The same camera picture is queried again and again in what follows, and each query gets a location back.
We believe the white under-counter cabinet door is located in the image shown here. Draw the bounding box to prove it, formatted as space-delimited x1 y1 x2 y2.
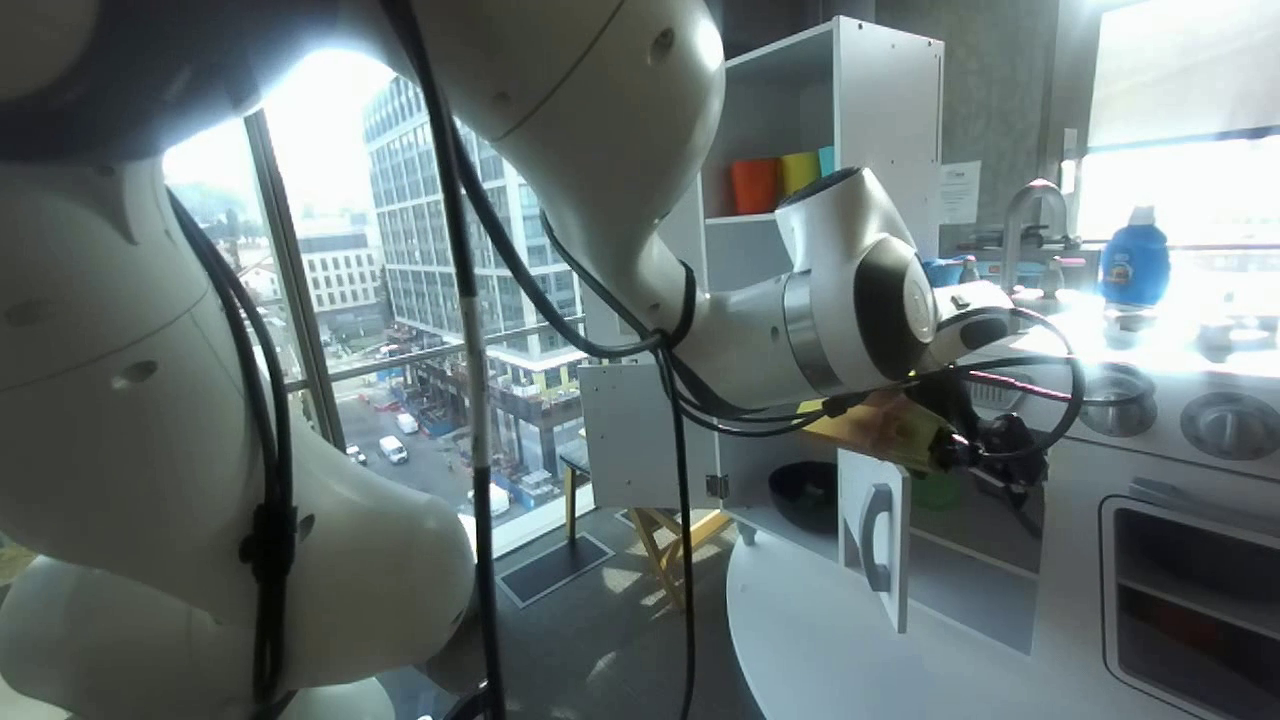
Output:
831 445 915 638

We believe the blue toy bottle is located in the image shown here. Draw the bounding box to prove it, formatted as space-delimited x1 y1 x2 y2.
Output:
1099 204 1178 314

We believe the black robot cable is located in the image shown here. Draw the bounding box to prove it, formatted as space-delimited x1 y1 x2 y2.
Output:
163 0 1086 720

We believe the wooden folding chair grey fabric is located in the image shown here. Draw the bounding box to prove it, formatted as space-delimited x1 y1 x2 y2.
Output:
621 500 736 609

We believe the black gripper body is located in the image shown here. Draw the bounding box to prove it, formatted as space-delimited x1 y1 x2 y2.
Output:
927 377 1033 468

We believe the white oven door with window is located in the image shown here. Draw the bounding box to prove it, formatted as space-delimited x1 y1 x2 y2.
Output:
1034 446 1280 720

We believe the white toy play kitchen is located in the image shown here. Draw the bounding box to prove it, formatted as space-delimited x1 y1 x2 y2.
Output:
699 13 1280 720

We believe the round white pedestal table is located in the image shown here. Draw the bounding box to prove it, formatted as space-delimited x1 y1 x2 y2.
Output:
723 525 1131 720

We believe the silver toy faucet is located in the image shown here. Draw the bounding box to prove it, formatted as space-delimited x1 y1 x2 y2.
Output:
999 175 1079 291

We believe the yellow-green toy cup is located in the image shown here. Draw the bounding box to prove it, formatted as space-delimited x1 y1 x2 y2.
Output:
781 149 825 204

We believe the grey stove knob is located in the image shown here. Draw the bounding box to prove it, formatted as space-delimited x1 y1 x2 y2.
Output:
1178 386 1280 465
1076 365 1165 438

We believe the white paper notice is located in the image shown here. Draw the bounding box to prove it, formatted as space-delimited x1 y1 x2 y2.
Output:
937 160 988 229

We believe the white roller blind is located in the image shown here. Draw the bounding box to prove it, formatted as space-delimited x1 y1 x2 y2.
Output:
1085 0 1280 155

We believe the orange toy cup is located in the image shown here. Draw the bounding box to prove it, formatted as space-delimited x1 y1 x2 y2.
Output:
723 152 789 219

